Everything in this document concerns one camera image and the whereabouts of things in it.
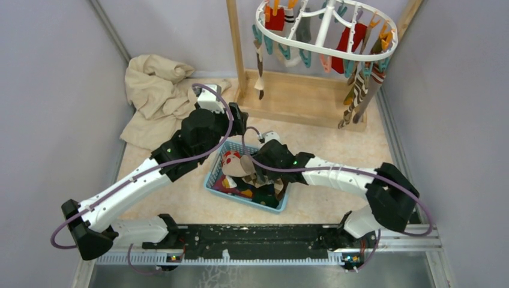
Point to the pile of socks in basket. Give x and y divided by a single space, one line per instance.
239 168

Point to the blue plastic basket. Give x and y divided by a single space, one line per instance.
263 198

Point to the brown white striped sock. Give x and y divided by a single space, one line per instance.
360 84

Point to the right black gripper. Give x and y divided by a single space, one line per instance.
271 175

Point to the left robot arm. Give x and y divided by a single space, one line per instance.
94 223

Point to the wooden hanger stand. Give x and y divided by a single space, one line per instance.
306 99

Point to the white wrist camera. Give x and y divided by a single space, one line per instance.
268 136
207 100

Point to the white oval clip hanger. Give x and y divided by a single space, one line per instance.
275 24

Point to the beige crumpled cloth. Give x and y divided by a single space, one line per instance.
153 85

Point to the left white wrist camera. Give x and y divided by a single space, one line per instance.
207 100

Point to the red santa sock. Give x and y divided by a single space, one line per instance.
359 35

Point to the brown beige hanging sock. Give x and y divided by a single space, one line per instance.
259 83

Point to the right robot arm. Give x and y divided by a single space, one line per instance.
390 197

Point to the grey beige ribbed sock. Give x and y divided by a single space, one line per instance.
377 78

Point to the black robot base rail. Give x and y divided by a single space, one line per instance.
261 242

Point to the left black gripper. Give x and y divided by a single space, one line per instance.
239 122

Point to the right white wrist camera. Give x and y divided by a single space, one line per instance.
268 136

